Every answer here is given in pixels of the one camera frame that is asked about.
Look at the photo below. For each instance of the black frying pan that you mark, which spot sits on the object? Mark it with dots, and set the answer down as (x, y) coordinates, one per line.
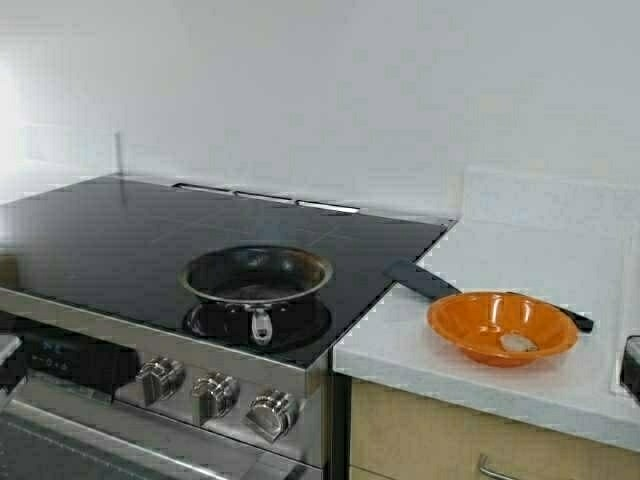
(256, 279)

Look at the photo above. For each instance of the black spatula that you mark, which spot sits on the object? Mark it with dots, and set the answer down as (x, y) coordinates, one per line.
(434, 288)

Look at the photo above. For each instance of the orange plastic bowl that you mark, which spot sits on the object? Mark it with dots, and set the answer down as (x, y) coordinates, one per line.
(473, 322)

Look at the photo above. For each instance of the right chrome stove knob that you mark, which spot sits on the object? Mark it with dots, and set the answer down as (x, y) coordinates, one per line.
(272, 414)

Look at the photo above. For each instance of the chrome stove knob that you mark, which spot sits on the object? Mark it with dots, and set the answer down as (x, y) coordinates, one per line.
(272, 414)
(159, 379)
(213, 396)

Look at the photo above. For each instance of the middle chrome stove knob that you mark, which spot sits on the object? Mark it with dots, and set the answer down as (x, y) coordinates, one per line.
(213, 396)

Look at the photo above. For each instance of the stainless steel stove range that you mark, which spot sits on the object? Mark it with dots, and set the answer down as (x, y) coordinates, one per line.
(89, 286)

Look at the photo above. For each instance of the wooden cabinet drawer front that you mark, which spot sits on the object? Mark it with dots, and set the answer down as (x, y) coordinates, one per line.
(399, 435)

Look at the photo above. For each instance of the left chrome stove knob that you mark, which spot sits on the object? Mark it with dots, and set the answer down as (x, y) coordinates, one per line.
(159, 379)

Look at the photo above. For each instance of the black object at right edge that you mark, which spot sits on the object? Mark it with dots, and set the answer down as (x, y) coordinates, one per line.
(629, 371)

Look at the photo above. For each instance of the oven door handle bar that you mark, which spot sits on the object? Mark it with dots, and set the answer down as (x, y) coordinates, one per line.
(68, 436)

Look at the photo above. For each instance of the metal drawer handle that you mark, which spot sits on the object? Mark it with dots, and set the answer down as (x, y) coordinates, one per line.
(486, 468)

